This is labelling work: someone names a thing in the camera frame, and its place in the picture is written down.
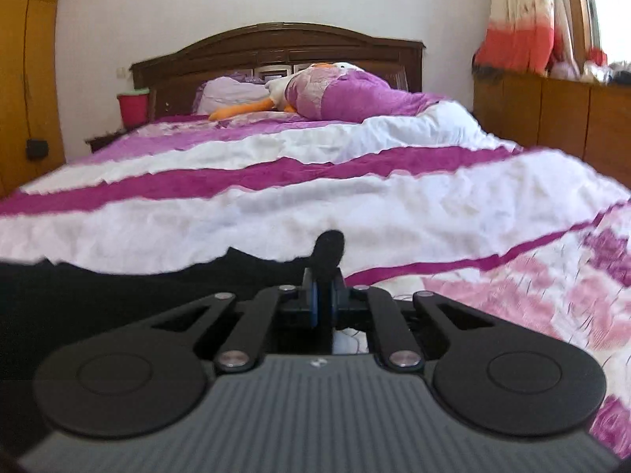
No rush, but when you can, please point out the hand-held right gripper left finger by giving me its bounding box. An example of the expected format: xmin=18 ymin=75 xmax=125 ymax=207
xmin=143 ymin=268 xmax=319 ymax=374

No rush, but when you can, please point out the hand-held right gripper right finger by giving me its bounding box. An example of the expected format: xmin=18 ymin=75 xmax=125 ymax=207
xmin=329 ymin=268 xmax=496 ymax=374

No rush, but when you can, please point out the black cloth garment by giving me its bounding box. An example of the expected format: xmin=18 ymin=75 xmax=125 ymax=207
xmin=0 ymin=229 xmax=346 ymax=385

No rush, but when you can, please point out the purple white floral blanket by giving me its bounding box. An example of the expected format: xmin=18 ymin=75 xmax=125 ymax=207
xmin=0 ymin=96 xmax=631 ymax=459

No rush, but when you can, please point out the purple folded quilt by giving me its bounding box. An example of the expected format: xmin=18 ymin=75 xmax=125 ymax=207
xmin=283 ymin=66 xmax=444 ymax=123

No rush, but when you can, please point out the white orange plush duck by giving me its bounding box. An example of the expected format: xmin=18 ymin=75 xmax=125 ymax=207
xmin=209 ymin=61 xmax=358 ymax=121

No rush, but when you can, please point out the lilac pillow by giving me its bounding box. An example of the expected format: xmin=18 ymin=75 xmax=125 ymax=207
xmin=194 ymin=76 xmax=272 ymax=115

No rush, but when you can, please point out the dark wooden bed headboard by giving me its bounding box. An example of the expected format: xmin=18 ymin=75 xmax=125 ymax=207
xmin=131 ymin=22 xmax=426 ymax=119

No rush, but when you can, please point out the dark wooden nightstand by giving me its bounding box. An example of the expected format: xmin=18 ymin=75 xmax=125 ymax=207
xmin=85 ymin=125 xmax=131 ymax=153

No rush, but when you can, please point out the red bucket with green lid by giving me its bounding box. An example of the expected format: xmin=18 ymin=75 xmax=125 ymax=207
xmin=117 ymin=88 xmax=150 ymax=129

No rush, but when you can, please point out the light wooden low cabinet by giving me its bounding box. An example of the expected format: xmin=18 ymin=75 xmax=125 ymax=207
xmin=472 ymin=66 xmax=631 ymax=175

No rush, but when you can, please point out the cream orange curtain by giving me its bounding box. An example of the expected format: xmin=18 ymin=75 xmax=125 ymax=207
xmin=476 ymin=0 xmax=573 ymax=77

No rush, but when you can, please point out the pile of mixed small objects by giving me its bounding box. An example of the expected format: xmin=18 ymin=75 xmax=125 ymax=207
xmin=549 ymin=47 xmax=631 ymax=84

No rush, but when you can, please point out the light wooden wardrobe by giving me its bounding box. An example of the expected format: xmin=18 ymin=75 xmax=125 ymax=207
xmin=0 ymin=0 xmax=67 ymax=198

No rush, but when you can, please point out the wooden window frame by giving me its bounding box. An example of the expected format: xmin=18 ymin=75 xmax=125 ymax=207
xmin=564 ymin=0 xmax=603 ymax=55

